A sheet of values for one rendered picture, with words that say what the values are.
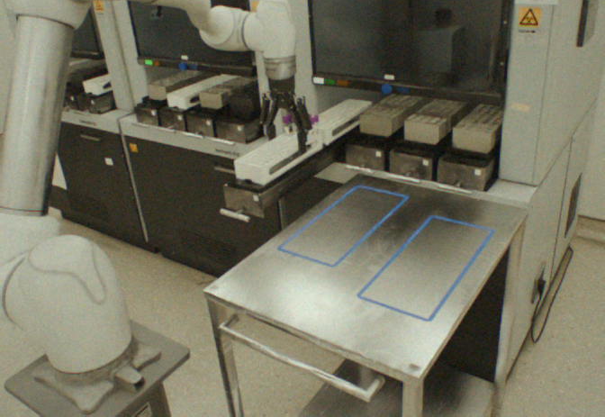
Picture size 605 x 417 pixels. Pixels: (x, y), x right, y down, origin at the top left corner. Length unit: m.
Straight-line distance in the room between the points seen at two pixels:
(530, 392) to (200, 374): 1.14
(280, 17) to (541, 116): 0.73
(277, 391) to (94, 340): 1.07
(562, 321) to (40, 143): 1.92
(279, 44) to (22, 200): 0.73
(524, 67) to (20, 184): 1.20
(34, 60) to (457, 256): 0.90
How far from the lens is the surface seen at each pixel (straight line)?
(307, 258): 1.14
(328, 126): 1.72
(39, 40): 1.17
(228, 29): 1.53
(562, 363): 2.19
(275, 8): 1.48
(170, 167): 2.36
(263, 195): 1.46
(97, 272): 1.02
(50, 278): 1.01
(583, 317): 2.42
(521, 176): 1.65
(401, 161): 1.66
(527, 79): 1.56
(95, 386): 1.11
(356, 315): 0.99
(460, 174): 1.60
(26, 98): 1.16
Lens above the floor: 1.45
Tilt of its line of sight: 27 degrees down
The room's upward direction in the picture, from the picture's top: 5 degrees counter-clockwise
